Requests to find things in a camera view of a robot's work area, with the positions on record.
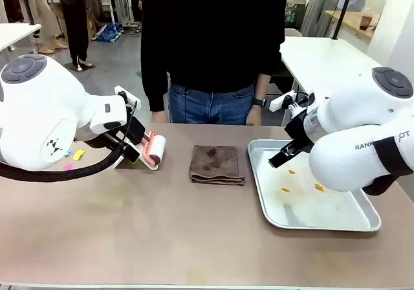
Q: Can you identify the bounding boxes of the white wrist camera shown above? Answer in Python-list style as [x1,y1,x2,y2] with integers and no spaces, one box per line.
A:
[114,85,138,109]
[268,90,316,116]

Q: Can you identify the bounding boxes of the white folded roller stand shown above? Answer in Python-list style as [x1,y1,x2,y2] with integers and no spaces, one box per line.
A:
[113,142,163,172]

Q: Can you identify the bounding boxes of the pink lint roller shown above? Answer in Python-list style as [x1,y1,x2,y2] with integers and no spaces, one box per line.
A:
[139,131,167,168]

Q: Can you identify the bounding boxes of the brown cardboard box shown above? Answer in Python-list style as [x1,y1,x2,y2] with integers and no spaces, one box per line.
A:
[52,4,98,42]

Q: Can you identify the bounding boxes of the person's left hand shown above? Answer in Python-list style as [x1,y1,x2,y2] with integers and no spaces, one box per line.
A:
[245,106,263,127]

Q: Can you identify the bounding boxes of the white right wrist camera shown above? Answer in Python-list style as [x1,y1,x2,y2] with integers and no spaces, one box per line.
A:
[268,90,316,116]

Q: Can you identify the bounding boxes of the large white table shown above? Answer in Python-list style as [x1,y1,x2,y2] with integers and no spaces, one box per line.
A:
[279,36,391,128]

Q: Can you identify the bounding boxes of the person in black sweater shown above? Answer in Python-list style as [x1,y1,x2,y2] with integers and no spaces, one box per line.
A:
[140,0,289,113]

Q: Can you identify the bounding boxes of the wooden workbench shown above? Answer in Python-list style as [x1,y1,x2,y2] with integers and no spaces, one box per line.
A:
[324,9,383,41]

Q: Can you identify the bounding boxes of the person's left forearm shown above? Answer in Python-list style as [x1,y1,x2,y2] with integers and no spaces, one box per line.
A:
[254,72,271,101]

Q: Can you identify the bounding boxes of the dark floor mat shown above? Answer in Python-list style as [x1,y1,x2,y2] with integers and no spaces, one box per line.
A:
[61,61,98,73]

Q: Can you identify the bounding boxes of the person's right hand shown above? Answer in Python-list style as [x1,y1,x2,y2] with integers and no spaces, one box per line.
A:
[151,109,169,124]

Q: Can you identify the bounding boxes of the black stand pole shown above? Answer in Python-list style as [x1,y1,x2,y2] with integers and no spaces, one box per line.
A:
[19,0,37,26]

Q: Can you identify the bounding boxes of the bystander in beige trousers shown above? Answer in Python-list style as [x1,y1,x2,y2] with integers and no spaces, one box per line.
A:
[23,0,69,55]

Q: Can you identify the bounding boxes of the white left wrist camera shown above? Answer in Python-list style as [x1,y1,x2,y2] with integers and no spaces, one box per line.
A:
[114,85,138,109]

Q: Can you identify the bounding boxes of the small white table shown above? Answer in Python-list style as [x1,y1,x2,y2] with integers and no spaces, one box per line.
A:
[0,22,43,52]

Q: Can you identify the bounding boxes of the black braided cable sleeve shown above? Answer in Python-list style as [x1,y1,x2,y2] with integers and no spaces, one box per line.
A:
[0,100,138,183]

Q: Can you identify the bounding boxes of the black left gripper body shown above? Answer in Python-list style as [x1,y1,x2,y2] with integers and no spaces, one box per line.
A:
[124,109,147,144]

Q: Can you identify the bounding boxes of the black camera pole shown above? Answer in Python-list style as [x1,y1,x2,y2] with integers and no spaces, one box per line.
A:
[332,0,356,41]

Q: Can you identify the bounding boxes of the silver metal tray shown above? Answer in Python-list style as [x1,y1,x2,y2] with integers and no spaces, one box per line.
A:
[247,139,383,232]

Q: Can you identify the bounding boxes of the blue plastic bag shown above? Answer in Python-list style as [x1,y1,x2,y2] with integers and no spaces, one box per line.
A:
[96,22,123,43]

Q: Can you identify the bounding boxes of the bystander in black trousers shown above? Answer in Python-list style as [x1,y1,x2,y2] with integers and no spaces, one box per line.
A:
[50,0,94,68]

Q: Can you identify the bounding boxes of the brown cloth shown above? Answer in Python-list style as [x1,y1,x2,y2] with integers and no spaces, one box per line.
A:
[188,144,247,186]

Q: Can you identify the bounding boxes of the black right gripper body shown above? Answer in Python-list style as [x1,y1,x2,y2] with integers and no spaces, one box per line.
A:
[283,110,314,151]

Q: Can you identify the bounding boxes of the bystander in grey skirt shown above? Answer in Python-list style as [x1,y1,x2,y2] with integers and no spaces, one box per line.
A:
[294,0,341,39]

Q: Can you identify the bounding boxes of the person's blue jeans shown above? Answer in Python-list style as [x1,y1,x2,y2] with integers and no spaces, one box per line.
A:
[167,82,257,126]

